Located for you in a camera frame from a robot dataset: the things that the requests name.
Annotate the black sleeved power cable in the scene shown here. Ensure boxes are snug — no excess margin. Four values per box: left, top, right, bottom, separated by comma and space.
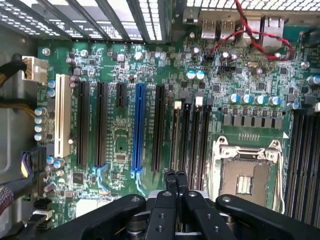
0, 53, 26, 89

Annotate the dark RAM slot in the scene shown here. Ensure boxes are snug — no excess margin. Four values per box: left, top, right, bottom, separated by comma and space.
284, 107, 305, 216
303, 112, 320, 225
292, 112, 315, 222

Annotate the vented metal slot cover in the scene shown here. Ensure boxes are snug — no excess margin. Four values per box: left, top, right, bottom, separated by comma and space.
136, 0, 167, 44

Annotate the braided dark cable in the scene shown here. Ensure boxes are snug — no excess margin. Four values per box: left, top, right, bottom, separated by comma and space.
0, 171, 36, 216

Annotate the silver ethernet port block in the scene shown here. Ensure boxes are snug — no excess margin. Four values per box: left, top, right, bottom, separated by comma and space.
259, 14, 286, 55

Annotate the silver USB port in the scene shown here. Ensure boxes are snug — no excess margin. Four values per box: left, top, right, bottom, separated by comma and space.
200, 18, 217, 40
219, 18, 236, 41

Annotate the silver CPU socket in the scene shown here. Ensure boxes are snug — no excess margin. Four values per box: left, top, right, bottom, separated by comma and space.
211, 134, 286, 214

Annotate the grey metal PC case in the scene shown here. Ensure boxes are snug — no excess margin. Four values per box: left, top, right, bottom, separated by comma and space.
0, 0, 320, 240

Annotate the wire locking lever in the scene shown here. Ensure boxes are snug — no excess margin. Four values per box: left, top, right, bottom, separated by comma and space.
272, 149, 286, 214

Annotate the black SATA connector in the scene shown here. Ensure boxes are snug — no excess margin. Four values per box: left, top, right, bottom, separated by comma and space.
31, 197, 54, 229

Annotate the long black expansion slot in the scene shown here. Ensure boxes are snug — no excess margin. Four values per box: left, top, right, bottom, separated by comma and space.
95, 81, 109, 168
76, 80, 91, 167
151, 84, 166, 173

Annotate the red black twisted wire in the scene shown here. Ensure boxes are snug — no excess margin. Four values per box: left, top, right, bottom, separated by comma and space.
203, 0, 296, 62

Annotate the white-latched RAM slot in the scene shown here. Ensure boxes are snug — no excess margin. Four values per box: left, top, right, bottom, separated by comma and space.
187, 95, 205, 191
170, 101, 183, 173

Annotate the purple wire connector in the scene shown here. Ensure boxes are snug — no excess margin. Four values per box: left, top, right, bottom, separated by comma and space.
20, 147, 48, 179

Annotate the white PCI expansion slot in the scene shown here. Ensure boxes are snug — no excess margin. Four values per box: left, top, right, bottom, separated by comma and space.
54, 73, 72, 159

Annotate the short black expansion slot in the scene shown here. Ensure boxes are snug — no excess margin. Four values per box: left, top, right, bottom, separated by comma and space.
115, 82, 127, 114

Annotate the white power connector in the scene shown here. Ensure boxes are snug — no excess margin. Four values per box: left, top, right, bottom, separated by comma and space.
21, 56, 49, 85

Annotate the green computer motherboard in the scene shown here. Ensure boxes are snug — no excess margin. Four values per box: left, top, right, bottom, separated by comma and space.
36, 23, 320, 226

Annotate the blue expansion slot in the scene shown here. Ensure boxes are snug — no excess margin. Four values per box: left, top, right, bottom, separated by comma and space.
130, 83, 147, 176

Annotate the black-latched RAM slot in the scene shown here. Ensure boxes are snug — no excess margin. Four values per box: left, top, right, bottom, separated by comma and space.
179, 96, 193, 174
196, 97, 214, 191

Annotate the yellow black wire bundle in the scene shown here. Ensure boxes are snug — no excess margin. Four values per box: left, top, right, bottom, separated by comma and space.
0, 98, 39, 119

